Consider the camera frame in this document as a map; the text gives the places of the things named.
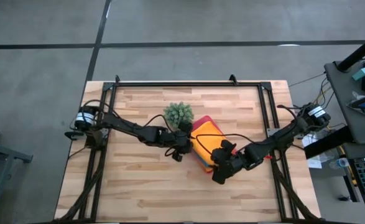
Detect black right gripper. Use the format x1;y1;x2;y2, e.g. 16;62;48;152
211;139;262;185

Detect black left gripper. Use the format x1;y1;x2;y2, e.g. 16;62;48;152
165;120;195;163

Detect orange microfiber towel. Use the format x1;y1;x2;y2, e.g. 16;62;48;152
190;121;231;168

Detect pink translucent plastic bin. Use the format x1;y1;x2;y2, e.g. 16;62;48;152
190;115;238;174

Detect green artificial potted plant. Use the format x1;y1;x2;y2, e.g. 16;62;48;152
163;101;195;129

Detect white paper sheet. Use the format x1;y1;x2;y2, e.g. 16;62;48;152
306;155;323;170

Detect clear plastic bottle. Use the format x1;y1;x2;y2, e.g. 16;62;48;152
328;157;349;170

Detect black clamp knob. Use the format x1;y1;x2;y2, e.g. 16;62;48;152
64;129;86;141

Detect grey side desk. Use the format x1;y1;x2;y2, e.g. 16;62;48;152
323;60;365;144

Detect small teal box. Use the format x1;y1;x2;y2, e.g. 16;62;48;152
351;67;365;82

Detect black slanted pole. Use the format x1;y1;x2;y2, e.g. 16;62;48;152
336;29;365;73

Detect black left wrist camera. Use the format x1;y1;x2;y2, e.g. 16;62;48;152
176;132;192;146

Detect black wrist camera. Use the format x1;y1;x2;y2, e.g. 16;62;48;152
176;132;192;146
211;148;229;166

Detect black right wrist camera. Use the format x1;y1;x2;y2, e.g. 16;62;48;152
211;148;229;166

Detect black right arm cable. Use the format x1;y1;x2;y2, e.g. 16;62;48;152
195;133;256;158

